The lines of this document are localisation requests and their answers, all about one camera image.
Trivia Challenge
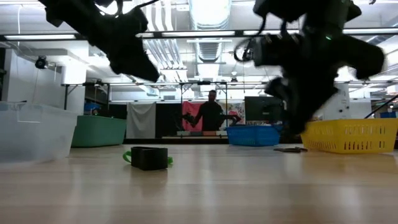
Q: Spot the floral hanging cloth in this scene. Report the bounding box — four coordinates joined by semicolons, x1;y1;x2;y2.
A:
223;101;246;125

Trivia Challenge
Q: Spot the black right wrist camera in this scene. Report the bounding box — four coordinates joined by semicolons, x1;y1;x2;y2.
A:
248;34;299;68

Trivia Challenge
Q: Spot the black left wrist camera cable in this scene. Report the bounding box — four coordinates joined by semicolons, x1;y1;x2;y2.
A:
114;0;161;16

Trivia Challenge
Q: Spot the long ceiling light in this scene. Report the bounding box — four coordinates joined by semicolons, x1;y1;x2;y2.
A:
161;30;236;37
3;33;77;40
343;27;398;35

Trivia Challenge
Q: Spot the black slanted rod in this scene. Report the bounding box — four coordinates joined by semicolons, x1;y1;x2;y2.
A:
365;95;398;119

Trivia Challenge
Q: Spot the blue plastic basket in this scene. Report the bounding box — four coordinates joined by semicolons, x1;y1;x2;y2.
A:
225;124;284;147

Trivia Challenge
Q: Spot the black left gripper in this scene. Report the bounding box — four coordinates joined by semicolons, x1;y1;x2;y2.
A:
90;26;161;83

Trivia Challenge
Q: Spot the black monitor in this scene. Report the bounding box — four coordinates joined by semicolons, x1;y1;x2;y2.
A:
244;96;285;124

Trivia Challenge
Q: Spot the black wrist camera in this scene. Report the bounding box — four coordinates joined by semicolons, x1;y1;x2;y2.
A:
119;6;149;34
248;34;299;68

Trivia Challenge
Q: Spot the blue storage bin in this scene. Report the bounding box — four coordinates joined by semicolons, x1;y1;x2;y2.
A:
83;102;102;114

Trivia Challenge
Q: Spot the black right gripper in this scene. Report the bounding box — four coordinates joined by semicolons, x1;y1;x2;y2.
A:
266;67;340;134

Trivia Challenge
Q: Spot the white cylindrical appliance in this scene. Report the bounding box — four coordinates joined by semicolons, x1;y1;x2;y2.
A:
323;83;351;121

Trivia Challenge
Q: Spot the black ceiling camera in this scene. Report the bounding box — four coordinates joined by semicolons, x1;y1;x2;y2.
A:
34;55;49;70

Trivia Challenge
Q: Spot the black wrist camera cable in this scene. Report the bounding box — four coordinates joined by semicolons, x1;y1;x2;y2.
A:
233;17;268;63
114;0;161;16

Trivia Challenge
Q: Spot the pink hanging cloth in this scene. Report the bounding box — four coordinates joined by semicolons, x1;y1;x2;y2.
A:
182;101;205;131

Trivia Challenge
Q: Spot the person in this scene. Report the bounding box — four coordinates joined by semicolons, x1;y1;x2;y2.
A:
194;89;233;131

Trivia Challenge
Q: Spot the teal plastic basket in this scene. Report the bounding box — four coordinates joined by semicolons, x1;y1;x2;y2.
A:
71;115;127;147

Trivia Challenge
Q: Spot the green rubber band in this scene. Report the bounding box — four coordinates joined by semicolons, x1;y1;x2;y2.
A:
123;150;174;165

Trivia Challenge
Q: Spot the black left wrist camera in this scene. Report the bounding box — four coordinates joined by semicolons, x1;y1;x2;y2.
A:
119;6;149;34

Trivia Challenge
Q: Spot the grey hanging cloth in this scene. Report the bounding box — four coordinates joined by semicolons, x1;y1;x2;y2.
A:
126;101;157;140

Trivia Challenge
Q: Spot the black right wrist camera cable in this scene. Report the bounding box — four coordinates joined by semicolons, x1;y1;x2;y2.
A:
233;17;268;63

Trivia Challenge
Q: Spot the clear plastic bin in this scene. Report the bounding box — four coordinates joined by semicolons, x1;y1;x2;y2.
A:
0;101;78;164

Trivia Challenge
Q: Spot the yellow plastic basket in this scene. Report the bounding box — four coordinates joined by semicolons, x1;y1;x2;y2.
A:
300;118;398;154

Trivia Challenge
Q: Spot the ceiling air vent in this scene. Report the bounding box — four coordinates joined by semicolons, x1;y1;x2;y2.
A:
197;40;222;63

